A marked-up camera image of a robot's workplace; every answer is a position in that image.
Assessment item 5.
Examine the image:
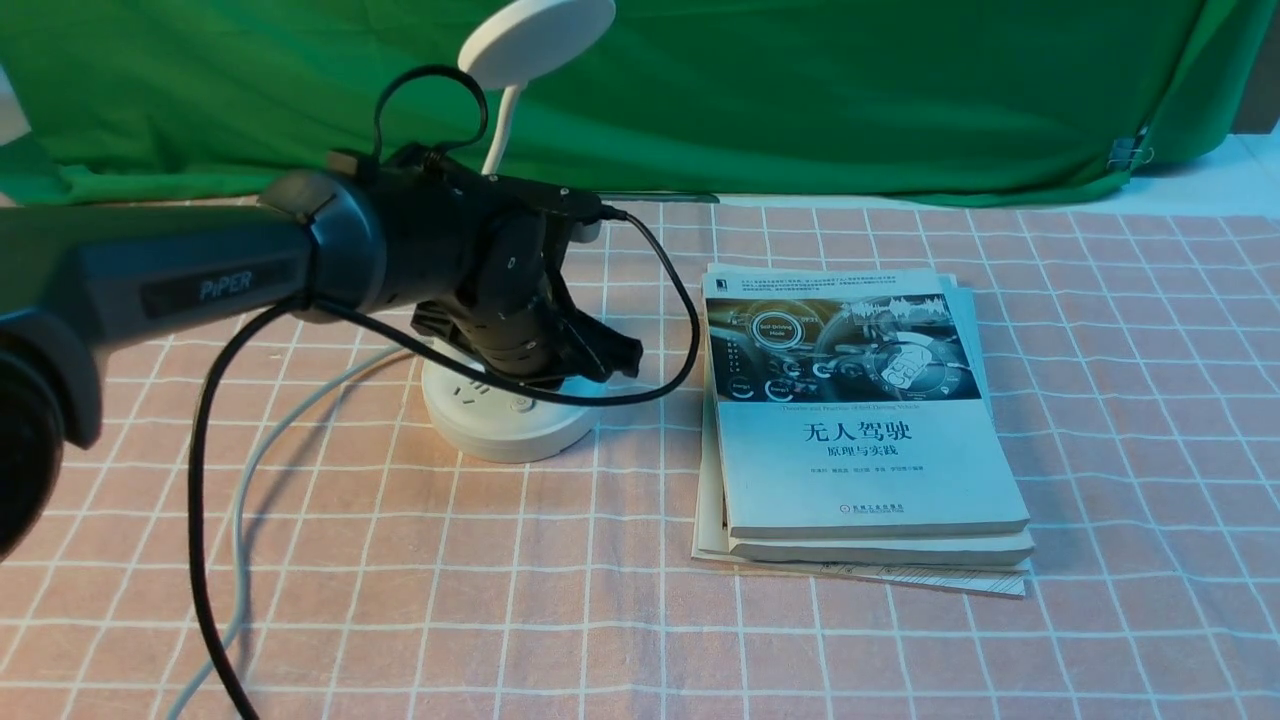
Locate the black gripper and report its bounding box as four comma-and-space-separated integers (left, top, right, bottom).
378, 161, 644, 383

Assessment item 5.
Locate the white desk lamp with sockets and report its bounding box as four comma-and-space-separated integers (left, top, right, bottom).
421, 1, 616, 464

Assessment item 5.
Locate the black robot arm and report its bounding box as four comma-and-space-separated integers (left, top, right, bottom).
1, 151, 643, 553

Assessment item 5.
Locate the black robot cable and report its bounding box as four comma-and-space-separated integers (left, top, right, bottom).
187, 64, 701, 720

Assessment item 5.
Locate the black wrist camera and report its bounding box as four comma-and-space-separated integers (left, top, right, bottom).
485, 174, 605, 243

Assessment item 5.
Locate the green backdrop cloth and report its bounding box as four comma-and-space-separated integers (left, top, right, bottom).
1, 1, 1276, 208

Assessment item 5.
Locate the grey lamp power cable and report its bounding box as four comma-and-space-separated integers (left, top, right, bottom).
164, 338, 433, 720

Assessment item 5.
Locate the metal binder clip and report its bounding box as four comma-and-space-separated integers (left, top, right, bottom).
1105, 126, 1155, 173

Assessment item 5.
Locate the bottom thin paper booklet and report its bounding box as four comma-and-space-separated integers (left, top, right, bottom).
690, 275, 1028, 598

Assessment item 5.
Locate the top book with car cover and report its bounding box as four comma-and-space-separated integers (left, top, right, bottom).
701, 264, 1032, 541

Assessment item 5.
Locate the pink checkered tablecloth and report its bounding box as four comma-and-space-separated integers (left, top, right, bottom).
0, 193, 1280, 720

